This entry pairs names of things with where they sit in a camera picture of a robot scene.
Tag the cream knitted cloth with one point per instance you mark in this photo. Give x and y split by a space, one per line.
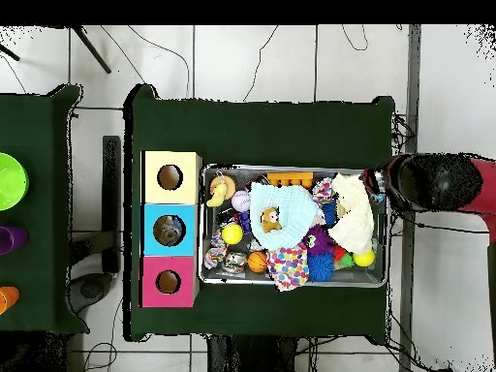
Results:
354 224

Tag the mint green cloth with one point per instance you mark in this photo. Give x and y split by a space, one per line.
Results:
298 209

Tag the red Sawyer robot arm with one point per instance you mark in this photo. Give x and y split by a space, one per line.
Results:
438 182

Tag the silver mesh bin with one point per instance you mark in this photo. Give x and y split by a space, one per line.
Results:
348 277

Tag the wooden three-hole box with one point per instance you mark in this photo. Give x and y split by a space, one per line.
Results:
151 193

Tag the purple spiky monster toy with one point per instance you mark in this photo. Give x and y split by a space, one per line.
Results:
319 240

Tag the orange building brick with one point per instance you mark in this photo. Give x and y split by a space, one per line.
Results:
290 180

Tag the blue spiky ball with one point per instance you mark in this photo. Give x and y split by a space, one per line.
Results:
321 267

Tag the brown plush toy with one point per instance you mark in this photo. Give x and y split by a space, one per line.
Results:
270 221

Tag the polka dot cloth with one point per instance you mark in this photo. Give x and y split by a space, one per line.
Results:
288 267

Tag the dark green tablecloth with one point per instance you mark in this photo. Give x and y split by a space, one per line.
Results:
252 131
38 116

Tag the white toy baseball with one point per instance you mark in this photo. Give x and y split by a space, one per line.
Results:
241 200

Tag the yellow tennis ball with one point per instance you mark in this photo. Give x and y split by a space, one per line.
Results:
232 234

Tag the yellow plush duck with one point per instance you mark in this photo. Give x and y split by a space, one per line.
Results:
217 193

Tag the black panel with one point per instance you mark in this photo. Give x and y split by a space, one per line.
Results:
111 174

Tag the black tripod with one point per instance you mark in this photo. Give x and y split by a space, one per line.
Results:
93 50

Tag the lime green bowl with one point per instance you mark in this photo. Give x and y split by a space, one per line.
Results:
11 182

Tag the purple cup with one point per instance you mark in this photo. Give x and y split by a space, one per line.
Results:
13 240

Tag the orange cup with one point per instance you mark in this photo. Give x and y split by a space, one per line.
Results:
7 299

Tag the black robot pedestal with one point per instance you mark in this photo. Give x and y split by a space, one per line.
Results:
248 356

